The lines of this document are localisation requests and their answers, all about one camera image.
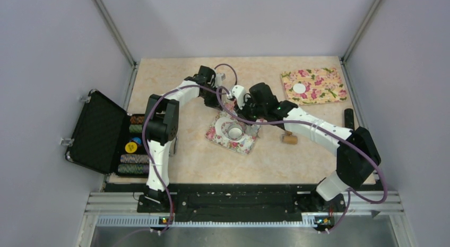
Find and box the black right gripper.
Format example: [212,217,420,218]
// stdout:
[233,96,266,126]

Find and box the white floral tray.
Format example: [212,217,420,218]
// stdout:
[205,101,261,155]

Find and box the white dough piece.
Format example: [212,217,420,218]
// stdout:
[214,117,245,142]

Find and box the wooden dough roller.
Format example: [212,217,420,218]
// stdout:
[281,131,298,145]

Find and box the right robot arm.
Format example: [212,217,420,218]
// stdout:
[229,82,381,211]

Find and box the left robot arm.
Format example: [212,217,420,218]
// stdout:
[142,65,226,212]

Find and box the flat round white wrapper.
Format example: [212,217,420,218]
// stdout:
[292,83,307,94]

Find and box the yellow floral tray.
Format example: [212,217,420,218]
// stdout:
[280,67,349,105]

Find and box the blue poker chip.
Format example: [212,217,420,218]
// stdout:
[131,137,142,146]

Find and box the yellow poker chip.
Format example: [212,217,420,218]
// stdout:
[124,141,139,154]

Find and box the black poker chip case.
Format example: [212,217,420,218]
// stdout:
[65,89,149,177]

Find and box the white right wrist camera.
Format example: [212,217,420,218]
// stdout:
[228,85,246,109]

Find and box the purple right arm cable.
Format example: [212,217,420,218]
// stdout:
[215,86,389,235]

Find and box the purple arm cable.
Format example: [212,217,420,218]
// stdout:
[141,63,238,235]
[215,86,389,235]

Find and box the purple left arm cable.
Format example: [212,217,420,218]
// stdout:
[141,63,238,235]

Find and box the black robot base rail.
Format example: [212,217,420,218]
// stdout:
[137,184,345,223]

